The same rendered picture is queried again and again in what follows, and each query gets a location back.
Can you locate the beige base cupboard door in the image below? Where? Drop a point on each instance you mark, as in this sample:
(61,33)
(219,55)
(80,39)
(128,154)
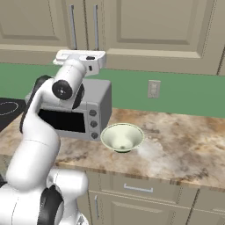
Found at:
(209,209)
(132,214)

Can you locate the pale green bowl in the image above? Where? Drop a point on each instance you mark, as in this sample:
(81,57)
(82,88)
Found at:
(121,136)

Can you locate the silver toaster oven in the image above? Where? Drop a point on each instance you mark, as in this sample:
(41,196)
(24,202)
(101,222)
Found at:
(93,96)

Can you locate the black hob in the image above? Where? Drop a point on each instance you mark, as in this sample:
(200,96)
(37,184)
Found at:
(8,110)

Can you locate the beige drawer front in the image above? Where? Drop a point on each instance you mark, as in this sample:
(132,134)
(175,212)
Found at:
(164,190)

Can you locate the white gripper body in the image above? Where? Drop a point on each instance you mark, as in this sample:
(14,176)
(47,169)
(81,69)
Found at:
(73,54)

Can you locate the white wall outlet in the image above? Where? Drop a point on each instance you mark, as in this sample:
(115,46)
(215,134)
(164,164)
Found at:
(154,88)

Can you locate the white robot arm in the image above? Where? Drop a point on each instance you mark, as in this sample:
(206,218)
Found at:
(35,146)

